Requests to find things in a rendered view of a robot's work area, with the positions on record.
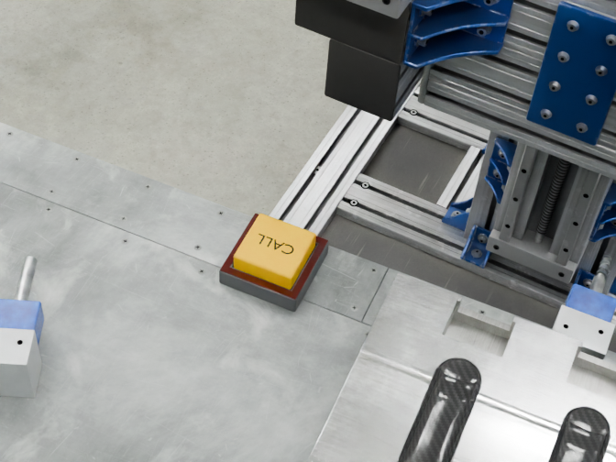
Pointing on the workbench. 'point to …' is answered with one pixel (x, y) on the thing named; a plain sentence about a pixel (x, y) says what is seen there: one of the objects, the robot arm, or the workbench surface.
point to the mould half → (407, 291)
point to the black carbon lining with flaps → (578, 433)
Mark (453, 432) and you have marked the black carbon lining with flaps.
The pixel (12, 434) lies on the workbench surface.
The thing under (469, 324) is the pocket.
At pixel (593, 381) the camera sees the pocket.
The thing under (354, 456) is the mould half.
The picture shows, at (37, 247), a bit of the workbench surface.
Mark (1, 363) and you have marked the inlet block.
